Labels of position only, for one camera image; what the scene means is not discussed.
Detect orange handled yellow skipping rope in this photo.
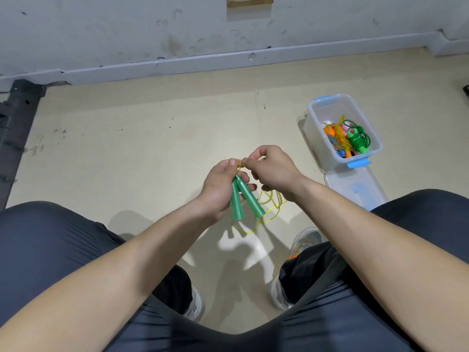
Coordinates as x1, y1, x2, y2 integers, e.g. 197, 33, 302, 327
322, 114, 353, 159

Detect green-handled dark green jump rope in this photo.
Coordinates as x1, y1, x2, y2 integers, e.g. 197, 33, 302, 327
343, 118, 374, 154

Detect small wooden wall block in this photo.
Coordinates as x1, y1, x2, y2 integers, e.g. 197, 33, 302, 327
226, 0, 275, 8

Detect grey left shoe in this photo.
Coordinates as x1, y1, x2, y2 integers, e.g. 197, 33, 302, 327
183, 286, 207, 324

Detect yellow rope with green handles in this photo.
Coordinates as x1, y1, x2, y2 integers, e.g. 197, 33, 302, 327
230, 161, 286, 236

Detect grey shoe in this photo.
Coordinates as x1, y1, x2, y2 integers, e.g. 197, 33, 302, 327
270, 226, 324, 311
183, 286, 207, 324

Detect person's left forearm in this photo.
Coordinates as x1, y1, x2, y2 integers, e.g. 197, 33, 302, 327
0, 198, 215, 352

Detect person's right hand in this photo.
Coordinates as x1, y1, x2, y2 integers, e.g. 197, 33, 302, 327
241, 145, 313, 204

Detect grey right shoe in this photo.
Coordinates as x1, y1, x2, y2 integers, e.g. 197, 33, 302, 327
270, 226, 324, 311

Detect black shorts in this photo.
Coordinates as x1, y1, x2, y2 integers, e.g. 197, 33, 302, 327
0, 189, 469, 352

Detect clear storage box blue latches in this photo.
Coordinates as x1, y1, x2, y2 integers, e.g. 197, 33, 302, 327
303, 93, 384, 172

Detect clear plastic box lid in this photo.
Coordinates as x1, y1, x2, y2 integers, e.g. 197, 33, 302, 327
324, 165, 390, 212

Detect person's right forearm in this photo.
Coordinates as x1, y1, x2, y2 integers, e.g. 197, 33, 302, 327
292, 179, 469, 352

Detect black metal rack frame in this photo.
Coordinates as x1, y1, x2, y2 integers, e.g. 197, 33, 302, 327
0, 79, 47, 210

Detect person's left hand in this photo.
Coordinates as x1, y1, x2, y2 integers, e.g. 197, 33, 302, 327
195, 158, 258, 226

